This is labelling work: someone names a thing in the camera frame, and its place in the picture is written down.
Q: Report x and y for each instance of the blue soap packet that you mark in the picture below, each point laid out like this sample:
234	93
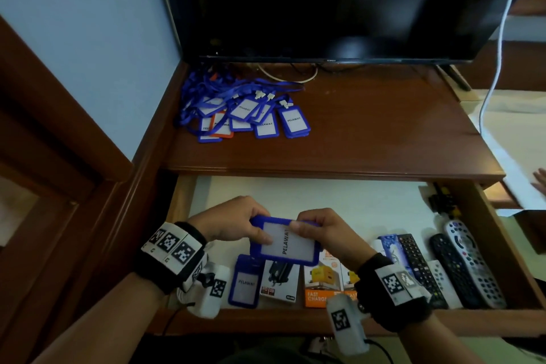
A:
390	248

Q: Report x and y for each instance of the pile of blue ID lanyards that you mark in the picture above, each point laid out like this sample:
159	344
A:
294	120

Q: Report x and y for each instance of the black television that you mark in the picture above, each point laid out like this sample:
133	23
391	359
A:
320	5

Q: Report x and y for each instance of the brown wooden side cabinet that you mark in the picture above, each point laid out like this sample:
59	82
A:
512	69

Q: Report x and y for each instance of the black plug adapter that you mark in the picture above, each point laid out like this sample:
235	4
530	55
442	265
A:
437	204

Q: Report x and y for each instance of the wide black remote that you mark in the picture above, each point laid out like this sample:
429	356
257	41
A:
454	270

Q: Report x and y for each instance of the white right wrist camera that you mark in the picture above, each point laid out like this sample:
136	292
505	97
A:
343	325

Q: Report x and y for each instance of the white cream tube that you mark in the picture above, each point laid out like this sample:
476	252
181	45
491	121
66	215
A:
377	246

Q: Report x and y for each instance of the black left wristband with markers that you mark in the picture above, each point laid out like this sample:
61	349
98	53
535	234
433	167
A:
170	248

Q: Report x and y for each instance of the person's dark green clothing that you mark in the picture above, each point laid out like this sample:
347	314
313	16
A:
277	355

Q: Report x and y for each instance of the black right wristband with markers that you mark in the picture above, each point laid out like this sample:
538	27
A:
392	304

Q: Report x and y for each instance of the blue badge holder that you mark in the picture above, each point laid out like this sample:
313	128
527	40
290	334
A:
245	287
294	248

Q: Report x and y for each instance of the person's left hand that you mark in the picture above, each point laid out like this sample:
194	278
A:
230	218

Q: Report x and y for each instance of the person's left forearm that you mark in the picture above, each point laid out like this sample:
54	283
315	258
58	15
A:
106	325

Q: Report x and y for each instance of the black wristband with markers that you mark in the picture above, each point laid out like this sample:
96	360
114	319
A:
392	304
170	248

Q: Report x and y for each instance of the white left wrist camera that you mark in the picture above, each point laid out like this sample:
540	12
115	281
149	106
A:
213	295

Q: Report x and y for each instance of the large white remote control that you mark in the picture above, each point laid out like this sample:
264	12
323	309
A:
473	261

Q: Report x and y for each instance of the slim black remote control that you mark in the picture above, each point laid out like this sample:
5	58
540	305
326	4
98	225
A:
420	267

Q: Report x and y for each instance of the small white remote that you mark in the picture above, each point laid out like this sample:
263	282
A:
445	287

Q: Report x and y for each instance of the small yellow flashlight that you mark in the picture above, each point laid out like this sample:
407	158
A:
453	211

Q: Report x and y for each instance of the black television stand leg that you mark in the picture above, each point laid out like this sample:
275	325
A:
458	80

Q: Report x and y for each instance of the white fabric sheet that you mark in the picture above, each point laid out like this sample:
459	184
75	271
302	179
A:
520	142

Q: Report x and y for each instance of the white charger box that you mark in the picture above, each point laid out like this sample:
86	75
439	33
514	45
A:
281	287

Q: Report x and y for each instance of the person's right hand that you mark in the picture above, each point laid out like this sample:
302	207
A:
337	235

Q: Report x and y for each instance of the wooden drawer with white bottom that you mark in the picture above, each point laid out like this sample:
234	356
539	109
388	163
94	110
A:
341	201

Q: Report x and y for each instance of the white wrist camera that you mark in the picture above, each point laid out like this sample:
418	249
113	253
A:
213	295
343	325

